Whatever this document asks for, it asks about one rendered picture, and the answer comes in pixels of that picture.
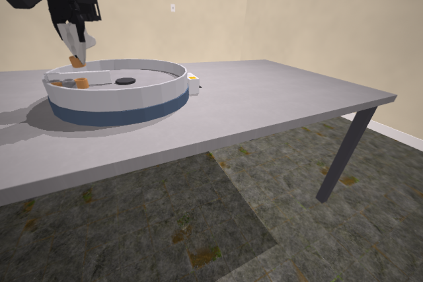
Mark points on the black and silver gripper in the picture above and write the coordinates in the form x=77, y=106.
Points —
x=74, y=34

